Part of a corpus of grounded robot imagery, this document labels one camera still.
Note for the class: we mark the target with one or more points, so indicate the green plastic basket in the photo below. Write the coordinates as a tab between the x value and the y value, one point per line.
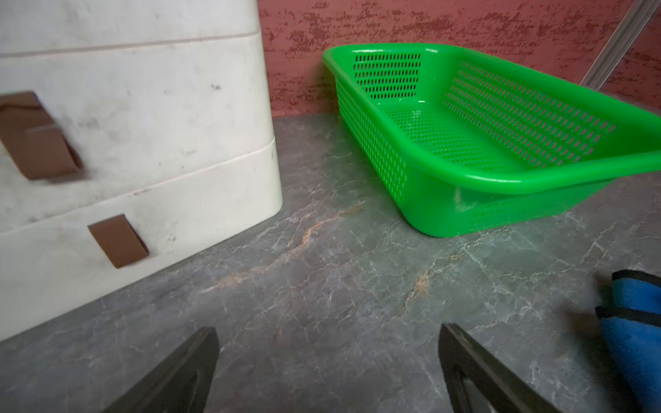
466	142

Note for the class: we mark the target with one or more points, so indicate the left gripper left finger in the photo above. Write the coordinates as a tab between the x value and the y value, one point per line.
180	383

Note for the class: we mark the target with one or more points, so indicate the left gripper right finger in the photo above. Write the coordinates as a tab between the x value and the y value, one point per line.
477	381

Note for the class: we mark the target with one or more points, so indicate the grey blue cloth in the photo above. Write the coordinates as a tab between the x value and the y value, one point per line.
631	327

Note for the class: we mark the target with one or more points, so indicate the right metal corner post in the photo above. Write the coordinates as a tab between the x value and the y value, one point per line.
627	32

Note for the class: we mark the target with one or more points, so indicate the white three-drawer cabinet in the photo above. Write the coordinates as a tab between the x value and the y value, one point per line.
133	134

